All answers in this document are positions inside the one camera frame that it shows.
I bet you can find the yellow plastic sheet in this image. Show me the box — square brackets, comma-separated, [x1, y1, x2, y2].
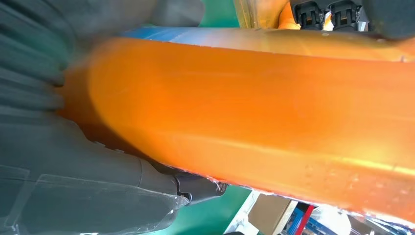
[233, 0, 302, 30]

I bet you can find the blue and red rack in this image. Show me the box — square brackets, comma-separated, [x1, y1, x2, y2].
[282, 202, 415, 235]

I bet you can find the closed cardboard box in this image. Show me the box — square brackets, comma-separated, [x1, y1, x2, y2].
[248, 194, 294, 235]

